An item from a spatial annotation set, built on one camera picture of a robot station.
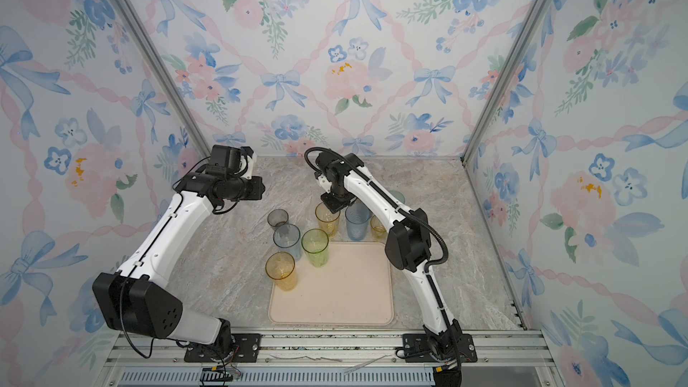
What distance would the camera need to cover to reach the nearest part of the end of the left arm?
69 cm

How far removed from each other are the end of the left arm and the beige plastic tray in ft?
1.01

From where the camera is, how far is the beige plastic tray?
0.80 metres
